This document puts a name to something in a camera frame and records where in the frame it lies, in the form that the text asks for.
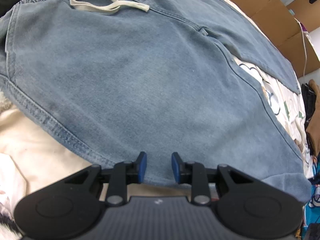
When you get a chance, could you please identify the blue denim pants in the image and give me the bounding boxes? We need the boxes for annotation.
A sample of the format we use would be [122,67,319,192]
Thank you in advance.
[0,0,313,204]

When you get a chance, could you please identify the cream patterned bed sheet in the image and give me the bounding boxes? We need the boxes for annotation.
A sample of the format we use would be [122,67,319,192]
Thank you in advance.
[0,0,320,240]

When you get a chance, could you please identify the teal patterned cloth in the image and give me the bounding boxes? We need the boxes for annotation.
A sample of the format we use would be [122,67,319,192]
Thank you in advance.
[302,155,319,238]

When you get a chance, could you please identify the brown garment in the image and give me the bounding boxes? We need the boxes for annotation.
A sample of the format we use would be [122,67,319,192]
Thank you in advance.
[306,79,320,157]

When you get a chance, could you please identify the black garment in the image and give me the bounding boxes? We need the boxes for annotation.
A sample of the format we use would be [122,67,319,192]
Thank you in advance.
[301,83,316,129]

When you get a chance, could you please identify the brown cardboard box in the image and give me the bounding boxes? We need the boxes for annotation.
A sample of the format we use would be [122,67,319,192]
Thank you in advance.
[231,0,319,77]

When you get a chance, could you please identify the white cable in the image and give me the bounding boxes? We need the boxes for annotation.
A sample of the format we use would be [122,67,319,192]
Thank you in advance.
[294,18,309,78]

